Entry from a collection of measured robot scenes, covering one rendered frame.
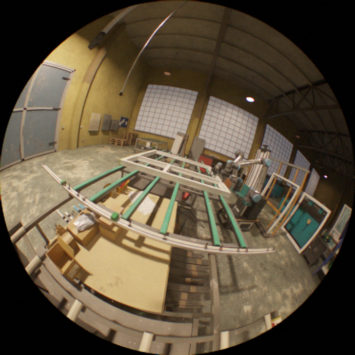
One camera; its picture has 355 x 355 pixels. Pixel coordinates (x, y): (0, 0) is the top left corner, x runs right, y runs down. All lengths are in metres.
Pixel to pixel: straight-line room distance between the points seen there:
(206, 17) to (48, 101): 7.99
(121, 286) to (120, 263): 0.16
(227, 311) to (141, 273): 1.22
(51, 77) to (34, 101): 1.16
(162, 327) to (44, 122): 6.25
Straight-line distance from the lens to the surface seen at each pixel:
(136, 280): 0.72
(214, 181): 1.73
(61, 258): 0.87
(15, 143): 5.89
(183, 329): 0.76
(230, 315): 1.68
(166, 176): 1.25
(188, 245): 0.62
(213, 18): 7.71
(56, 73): 6.41
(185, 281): 1.11
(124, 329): 0.52
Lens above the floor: 1.34
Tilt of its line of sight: 19 degrees down
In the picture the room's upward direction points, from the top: 17 degrees clockwise
